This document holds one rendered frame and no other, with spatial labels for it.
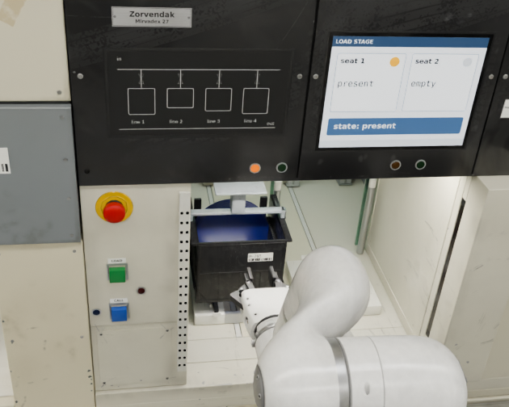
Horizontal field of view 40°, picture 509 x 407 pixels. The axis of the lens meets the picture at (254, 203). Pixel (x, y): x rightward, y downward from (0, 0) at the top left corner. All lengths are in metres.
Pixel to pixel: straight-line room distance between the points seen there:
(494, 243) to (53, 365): 0.94
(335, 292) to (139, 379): 0.87
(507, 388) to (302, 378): 1.23
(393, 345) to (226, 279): 0.96
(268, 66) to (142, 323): 0.61
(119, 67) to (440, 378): 0.71
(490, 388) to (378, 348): 1.15
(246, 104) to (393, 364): 0.61
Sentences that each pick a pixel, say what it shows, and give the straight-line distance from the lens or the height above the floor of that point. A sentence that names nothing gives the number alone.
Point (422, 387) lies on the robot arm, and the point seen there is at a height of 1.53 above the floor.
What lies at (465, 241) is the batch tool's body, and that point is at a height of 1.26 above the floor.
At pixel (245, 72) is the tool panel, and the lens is 1.19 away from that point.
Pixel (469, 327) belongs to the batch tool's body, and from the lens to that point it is 1.62.
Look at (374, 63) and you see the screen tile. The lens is 1.24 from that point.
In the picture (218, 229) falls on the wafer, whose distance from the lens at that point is 1.76.
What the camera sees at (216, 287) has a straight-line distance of 1.69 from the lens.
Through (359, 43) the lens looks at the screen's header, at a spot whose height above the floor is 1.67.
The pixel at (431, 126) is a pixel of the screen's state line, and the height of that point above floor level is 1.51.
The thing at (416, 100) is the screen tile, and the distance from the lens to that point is 1.30.
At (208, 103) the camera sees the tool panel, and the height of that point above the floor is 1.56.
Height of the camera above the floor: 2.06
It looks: 32 degrees down
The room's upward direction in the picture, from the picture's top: 5 degrees clockwise
